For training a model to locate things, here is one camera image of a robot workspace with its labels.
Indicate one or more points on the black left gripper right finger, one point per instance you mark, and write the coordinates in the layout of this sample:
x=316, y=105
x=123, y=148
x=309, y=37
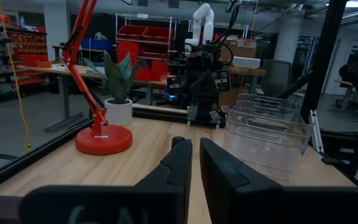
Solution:
x=222, y=183

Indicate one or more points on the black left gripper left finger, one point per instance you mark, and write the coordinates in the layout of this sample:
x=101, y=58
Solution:
x=176, y=168

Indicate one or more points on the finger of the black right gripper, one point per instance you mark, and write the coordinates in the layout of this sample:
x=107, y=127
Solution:
x=199, y=90
x=211, y=90

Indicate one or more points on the clear plastic basket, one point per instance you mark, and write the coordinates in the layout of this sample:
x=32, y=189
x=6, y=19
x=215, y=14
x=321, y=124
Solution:
x=269, y=101
x=259, y=155

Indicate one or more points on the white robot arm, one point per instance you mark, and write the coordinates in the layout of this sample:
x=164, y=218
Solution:
x=208, y=31

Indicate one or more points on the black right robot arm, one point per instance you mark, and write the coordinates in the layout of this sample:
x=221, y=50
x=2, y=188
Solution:
x=205, y=116

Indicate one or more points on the metal shelf rack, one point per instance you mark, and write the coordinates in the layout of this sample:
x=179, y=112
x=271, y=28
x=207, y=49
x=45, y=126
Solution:
x=129, y=40

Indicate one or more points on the parts shelf with small bins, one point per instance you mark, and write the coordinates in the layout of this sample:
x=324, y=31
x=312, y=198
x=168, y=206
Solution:
x=26, y=46

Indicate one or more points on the red storage bin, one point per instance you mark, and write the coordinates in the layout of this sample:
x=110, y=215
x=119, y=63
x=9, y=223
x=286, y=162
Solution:
x=143, y=74
x=157, y=33
x=132, y=32
x=127, y=51
x=154, y=51
x=159, y=71

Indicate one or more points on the round wooden table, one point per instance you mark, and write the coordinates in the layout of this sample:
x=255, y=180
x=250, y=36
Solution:
x=250, y=71

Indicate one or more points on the white box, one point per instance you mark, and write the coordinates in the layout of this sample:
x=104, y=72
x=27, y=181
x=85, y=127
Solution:
x=247, y=63

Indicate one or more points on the cardboard box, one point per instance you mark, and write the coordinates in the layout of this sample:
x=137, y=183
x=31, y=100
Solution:
x=244, y=49

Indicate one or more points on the potted plant in white pot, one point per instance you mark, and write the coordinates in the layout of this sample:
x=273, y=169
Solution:
x=118, y=112

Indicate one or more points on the grey office chair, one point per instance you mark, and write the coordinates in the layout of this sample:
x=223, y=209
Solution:
x=277, y=77

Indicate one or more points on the red desk lamp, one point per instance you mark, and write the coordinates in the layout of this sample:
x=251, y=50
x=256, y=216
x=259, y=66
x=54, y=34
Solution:
x=104, y=140

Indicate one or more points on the blue storage bin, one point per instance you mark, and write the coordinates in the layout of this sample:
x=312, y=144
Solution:
x=96, y=45

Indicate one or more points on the small orange basket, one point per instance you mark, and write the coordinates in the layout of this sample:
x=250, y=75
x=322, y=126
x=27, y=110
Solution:
x=43, y=64

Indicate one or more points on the wooden workbench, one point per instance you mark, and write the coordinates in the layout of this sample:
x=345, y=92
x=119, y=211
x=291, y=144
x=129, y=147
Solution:
x=42, y=69

